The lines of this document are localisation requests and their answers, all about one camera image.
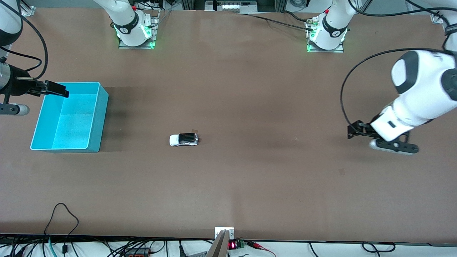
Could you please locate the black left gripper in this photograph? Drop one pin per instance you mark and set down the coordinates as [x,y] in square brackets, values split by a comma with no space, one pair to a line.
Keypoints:
[361,129]

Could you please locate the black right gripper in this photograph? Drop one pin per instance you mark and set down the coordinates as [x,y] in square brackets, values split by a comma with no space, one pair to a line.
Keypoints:
[16,86]

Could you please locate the white jeep toy black roof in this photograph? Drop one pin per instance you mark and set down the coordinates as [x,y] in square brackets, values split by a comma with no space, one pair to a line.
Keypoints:
[176,141]

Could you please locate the cyan plastic bin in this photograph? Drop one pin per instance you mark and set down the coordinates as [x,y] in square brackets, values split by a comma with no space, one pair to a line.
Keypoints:
[71,121]

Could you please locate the red digit display module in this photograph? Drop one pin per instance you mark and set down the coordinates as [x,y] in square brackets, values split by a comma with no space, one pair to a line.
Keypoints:
[232,245]

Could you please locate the silver lit device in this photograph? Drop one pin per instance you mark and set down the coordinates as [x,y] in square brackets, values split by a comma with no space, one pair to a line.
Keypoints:
[232,6]

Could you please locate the black box red buttons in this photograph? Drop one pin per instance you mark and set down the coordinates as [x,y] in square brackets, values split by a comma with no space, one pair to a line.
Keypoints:
[137,252]

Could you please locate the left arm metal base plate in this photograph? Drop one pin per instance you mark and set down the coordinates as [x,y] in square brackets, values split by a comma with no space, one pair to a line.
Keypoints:
[339,50]

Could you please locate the aluminium frame profile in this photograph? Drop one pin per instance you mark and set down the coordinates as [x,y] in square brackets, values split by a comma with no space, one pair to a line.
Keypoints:
[26,9]
[436,18]

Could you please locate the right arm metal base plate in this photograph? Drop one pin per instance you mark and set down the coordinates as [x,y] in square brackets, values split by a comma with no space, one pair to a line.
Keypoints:
[154,35]

